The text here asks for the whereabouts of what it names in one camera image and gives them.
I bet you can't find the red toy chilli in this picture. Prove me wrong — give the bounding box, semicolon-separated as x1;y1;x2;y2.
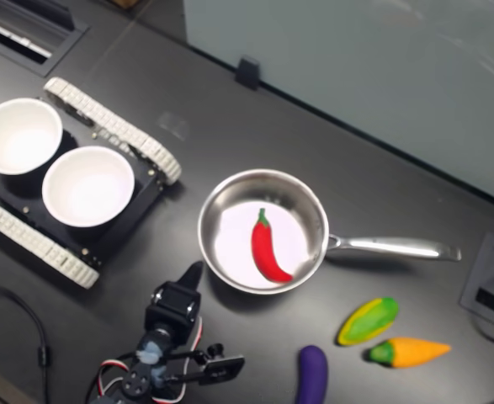
250;207;295;284

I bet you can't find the pale grey putty lump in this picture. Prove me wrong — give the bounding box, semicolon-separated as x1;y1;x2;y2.
136;339;170;386

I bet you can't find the white bowl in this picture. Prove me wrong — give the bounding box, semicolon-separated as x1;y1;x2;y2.
41;146;136;229
0;97;65;176

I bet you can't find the purple toy aubergine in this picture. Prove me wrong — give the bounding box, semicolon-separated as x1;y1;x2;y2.
295;344;329;404

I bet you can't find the clear tape patch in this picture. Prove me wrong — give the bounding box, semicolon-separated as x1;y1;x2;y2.
157;110;189;141

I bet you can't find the tracked vehicle with white tracks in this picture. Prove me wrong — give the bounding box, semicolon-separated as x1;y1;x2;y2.
0;76;183;290

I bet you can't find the yellow green toy corn cob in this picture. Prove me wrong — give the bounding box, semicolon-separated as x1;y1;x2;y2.
337;296;401;348

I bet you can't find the black divider clip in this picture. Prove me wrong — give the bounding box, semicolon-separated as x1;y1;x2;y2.
234;56;262;91

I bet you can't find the orange toy carrot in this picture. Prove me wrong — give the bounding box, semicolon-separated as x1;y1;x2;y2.
368;336;453;369

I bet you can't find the frosted glass divider panel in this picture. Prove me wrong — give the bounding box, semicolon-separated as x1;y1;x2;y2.
182;0;494;210

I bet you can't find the steel pan with long handle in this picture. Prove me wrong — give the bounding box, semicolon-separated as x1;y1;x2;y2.
197;167;463;295

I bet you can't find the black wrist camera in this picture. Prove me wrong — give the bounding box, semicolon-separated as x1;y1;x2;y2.
195;343;247;386

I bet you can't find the black cable with ferrite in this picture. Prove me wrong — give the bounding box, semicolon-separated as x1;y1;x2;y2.
0;284;52;404

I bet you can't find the grey cable hatch with brush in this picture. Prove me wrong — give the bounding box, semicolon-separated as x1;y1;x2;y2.
0;0;92;79

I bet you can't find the small grey cable hatch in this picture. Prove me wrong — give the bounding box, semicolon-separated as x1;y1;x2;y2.
459;231;494;330

